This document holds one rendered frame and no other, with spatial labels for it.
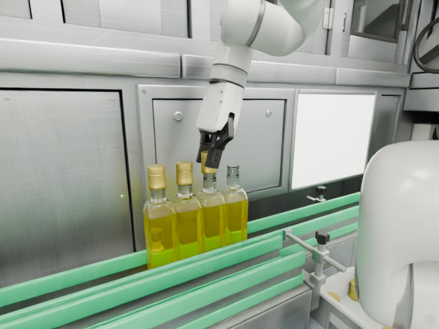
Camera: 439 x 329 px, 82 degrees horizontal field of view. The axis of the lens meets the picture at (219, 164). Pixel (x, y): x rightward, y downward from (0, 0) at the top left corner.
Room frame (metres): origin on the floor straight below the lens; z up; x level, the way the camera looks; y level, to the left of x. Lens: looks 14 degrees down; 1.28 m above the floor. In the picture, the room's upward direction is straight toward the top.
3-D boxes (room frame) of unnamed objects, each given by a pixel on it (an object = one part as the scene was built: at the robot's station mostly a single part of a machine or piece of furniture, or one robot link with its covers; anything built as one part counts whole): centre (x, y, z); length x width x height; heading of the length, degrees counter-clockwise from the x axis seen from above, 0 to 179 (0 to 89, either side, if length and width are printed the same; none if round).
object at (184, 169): (0.50, 0.07, 1.14); 0.04 x 0.04 x 0.04
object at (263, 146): (0.81, -0.21, 1.15); 0.90 x 0.03 x 0.34; 119
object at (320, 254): (0.51, -0.21, 0.95); 0.17 x 0.03 x 0.12; 29
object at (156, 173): (0.48, 0.12, 1.14); 0.04 x 0.04 x 0.04
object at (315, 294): (0.53, -0.20, 0.85); 0.09 x 0.04 x 0.07; 29
